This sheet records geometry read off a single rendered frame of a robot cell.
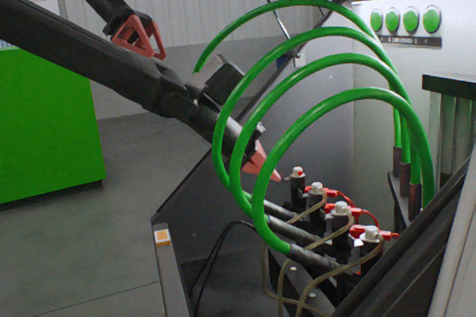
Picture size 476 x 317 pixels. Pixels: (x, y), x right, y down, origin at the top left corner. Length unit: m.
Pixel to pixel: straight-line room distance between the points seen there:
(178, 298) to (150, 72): 0.40
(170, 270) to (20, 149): 3.20
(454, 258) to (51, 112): 3.69
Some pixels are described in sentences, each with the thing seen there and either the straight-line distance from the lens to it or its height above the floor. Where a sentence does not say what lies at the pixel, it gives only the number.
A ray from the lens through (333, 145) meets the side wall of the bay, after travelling 1.15.
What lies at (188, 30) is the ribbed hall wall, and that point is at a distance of 7.36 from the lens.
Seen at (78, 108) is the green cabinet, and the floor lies 0.75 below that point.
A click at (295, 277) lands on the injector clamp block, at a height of 0.98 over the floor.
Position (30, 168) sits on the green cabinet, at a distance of 4.05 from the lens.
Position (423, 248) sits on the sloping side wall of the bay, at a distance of 0.48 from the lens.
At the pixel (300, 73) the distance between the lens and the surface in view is 0.56.
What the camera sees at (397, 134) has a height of 1.18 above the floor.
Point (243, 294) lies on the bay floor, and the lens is 1.01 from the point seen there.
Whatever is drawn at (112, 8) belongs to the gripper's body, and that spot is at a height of 1.45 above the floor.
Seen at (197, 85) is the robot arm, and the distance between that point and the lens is 0.70.
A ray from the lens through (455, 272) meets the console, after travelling 0.49.
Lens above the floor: 1.42
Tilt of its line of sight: 16 degrees down
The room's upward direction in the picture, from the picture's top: 5 degrees counter-clockwise
